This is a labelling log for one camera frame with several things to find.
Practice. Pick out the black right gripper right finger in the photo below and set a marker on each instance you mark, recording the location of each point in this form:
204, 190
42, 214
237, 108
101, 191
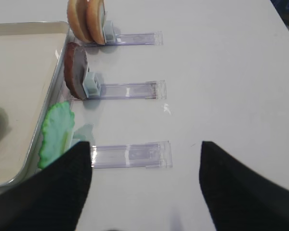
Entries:
238, 198

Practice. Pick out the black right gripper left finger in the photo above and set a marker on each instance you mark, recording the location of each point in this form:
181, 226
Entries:
53, 199

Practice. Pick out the green lettuce leaf standing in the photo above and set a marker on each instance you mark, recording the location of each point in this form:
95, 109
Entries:
57, 129

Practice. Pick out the brown meat patty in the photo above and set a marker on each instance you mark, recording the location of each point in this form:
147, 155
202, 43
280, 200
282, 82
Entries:
75, 69

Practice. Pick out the right bread bun slice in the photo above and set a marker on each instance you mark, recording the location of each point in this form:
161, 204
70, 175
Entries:
95, 17

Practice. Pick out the clear bottom rack holder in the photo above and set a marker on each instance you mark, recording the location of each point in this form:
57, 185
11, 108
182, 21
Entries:
148, 155

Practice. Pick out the clear rack holder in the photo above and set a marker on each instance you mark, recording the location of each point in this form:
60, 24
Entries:
95, 90
113, 39
148, 155

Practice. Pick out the clear middle rack holder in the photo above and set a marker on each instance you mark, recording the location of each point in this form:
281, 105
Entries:
95, 90

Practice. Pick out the silver metal tray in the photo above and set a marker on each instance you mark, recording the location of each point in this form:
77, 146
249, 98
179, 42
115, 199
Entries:
31, 56

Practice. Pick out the clear top rack holder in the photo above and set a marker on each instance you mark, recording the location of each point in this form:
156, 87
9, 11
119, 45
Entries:
113, 39

